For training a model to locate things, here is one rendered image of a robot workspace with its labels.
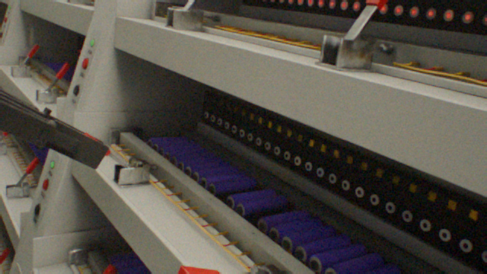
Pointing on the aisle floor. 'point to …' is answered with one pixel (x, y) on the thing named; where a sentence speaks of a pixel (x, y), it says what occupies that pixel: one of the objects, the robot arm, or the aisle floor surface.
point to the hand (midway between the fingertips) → (73, 142)
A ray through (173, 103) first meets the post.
